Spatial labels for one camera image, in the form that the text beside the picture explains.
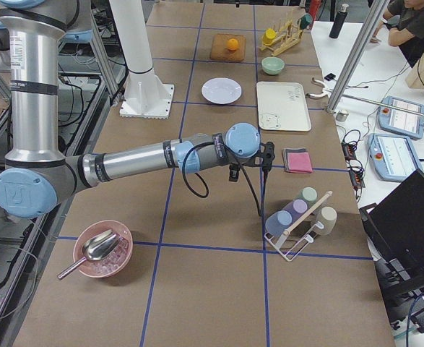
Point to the dark green cup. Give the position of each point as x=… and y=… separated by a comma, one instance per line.
x=305, y=21

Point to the green bowl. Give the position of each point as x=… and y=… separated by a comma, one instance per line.
x=272, y=65

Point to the white wire cup rack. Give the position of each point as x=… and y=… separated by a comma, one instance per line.
x=300, y=233

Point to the wooden peg drying rack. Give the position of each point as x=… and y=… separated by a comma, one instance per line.
x=288, y=35

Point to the black laptop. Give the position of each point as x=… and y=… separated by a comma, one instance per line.
x=396, y=224

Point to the cream bear tray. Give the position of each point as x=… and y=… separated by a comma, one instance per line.
x=282, y=107

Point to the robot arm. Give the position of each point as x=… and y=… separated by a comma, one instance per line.
x=37, y=175

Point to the black water bottle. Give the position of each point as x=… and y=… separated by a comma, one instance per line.
x=339, y=21

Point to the yellow cup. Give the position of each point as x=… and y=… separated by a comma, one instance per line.
x=268, y=37

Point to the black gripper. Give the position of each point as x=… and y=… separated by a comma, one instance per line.
x=233, y=174

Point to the wooden cutting board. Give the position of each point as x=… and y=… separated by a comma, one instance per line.
x=219, y=51

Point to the green cup on rack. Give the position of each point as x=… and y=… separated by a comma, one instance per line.
x=309, y=195

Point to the teach pendant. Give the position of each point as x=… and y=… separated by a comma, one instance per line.
x=393, y=156
x=399, y=122

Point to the pink sponge cloth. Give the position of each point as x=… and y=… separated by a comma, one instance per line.
x=299, y=163

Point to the beige cup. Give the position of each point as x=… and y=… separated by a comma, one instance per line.
x=325, y=221

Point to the white round plate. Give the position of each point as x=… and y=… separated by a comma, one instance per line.
x=221, y=90

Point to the metal scoop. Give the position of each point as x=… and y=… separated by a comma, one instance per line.
x=95, y=249

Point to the seated person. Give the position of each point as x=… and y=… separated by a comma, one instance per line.
x=408, y=33

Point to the blue cup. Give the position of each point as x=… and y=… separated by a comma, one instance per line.
x=278, y=222

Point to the aluminium frame post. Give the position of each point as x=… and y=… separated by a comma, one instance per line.
x=364, y=35

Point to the far teach pendant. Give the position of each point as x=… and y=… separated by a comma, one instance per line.
x=399, y=122

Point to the purple cup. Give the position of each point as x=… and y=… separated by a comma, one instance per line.
x=296, y=208

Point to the orange fruit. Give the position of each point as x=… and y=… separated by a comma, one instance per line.
x=232, y=44

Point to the pink bowl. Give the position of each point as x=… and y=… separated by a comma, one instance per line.
x=112, y=256

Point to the near teach pendant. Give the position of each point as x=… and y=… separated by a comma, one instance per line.
x=393, y=156

